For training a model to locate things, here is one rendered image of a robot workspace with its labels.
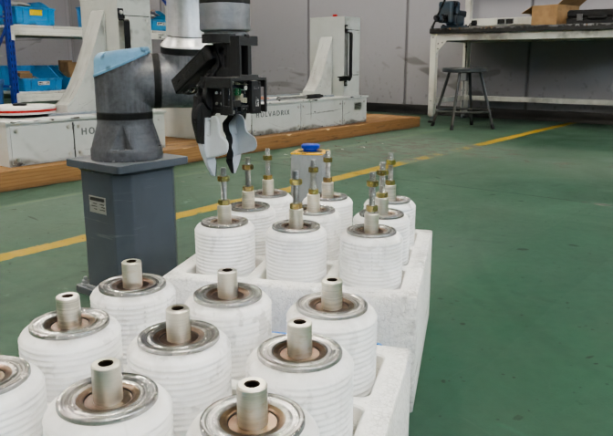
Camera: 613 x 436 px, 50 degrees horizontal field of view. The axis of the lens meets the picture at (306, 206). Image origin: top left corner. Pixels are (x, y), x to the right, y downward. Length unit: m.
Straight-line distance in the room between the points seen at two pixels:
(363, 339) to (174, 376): 0.19
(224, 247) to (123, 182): 0.42
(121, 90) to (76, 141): 1.68
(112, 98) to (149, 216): 0.25
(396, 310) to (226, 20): 0.48
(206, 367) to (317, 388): 0.11
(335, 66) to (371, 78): 2.17
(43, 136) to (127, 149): 1.60
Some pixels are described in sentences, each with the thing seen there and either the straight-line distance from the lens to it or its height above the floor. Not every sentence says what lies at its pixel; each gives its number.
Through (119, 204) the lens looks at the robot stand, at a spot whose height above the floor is 0.22.
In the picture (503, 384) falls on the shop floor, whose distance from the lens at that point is 1.13.
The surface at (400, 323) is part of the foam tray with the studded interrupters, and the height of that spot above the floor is 0.14.
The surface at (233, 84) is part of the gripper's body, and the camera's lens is 0.98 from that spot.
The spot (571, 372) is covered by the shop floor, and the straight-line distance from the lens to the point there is 1.21.
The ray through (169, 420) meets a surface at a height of 0.24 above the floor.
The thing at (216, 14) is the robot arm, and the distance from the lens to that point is 0.99.
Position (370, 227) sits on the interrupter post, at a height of 0.26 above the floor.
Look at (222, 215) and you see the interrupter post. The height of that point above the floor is 0.27.
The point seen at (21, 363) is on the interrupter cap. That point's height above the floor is 0.25.
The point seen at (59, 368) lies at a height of 0.23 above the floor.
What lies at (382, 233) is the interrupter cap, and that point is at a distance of 0.99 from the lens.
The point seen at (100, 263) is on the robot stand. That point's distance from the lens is 1.48.
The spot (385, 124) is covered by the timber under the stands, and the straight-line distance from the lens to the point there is 4.83.
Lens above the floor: 0.50
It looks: 12 degrees down
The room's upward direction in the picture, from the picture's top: straight up
